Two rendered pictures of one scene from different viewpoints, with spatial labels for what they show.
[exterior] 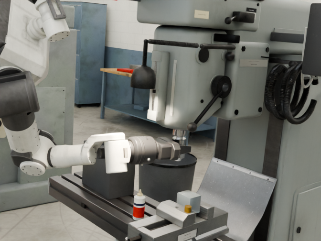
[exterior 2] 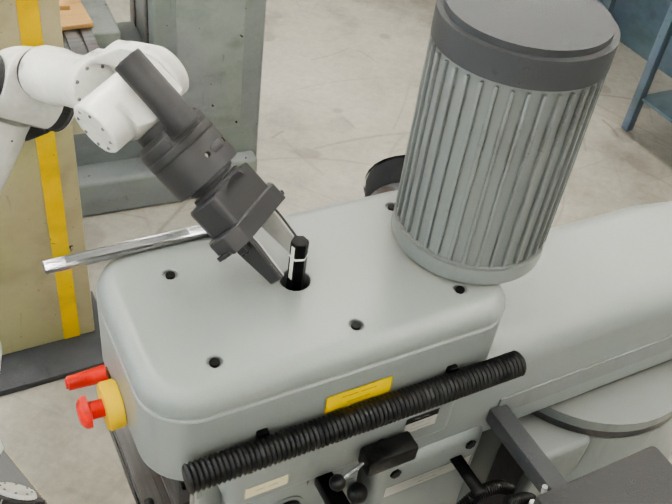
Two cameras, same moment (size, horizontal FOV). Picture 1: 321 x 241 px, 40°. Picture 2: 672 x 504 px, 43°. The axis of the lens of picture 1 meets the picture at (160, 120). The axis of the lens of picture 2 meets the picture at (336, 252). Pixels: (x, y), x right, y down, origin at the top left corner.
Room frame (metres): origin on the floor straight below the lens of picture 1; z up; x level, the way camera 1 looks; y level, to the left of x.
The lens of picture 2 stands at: (0.71, -0.23, 2.59)
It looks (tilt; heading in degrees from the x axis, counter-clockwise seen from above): 41 degrees down; 10
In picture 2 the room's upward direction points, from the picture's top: 9 degrees clockwise
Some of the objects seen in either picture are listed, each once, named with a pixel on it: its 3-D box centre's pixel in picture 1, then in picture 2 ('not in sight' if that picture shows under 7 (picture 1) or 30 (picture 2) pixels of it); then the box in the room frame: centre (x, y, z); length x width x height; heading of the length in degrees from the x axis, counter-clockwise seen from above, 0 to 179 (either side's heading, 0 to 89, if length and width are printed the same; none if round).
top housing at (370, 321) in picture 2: not in sight; (300, 322); (1.44, -0.08, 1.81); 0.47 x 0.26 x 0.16; 133
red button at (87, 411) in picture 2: not in sight; (91, 410); (1.26, 0.12, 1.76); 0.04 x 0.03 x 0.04; 43
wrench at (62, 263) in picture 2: not in sight; (145, 243); (1.42, 0.12, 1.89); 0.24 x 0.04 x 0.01; 133
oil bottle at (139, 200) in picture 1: (139, 204); not in sight; (1.48, 0.05, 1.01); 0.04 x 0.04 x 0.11
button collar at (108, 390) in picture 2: not in sight; (111, 404); (1.28, 0.10, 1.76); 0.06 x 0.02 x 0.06; 43
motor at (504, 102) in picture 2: not in sight; (494, 133); (1.60, -0.25, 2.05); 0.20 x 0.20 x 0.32
